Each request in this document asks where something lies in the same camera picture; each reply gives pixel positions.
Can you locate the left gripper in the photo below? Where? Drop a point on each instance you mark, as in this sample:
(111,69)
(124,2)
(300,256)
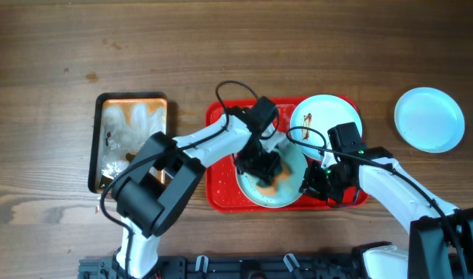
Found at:
(260,167)

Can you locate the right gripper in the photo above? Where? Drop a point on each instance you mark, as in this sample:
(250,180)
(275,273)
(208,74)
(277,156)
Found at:
(312,185)

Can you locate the orange green scrub sponge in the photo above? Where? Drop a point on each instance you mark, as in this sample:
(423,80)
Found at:
(270,189)

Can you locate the white plate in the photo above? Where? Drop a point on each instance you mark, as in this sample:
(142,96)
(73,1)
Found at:
(429,120)
(288,191)
(321,113)

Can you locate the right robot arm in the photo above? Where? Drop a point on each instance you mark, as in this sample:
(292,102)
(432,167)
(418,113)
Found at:
(440,234)

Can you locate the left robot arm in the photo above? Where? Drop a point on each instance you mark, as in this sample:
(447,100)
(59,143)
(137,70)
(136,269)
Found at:
(154,189)

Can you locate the red plastic tray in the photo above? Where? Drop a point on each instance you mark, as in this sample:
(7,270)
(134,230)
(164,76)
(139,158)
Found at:
(226,191)

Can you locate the black rimmed orange wash tray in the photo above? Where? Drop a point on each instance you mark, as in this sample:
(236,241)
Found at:
(122,123)

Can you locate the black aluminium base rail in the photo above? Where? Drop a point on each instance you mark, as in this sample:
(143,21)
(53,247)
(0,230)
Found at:
(337,265)

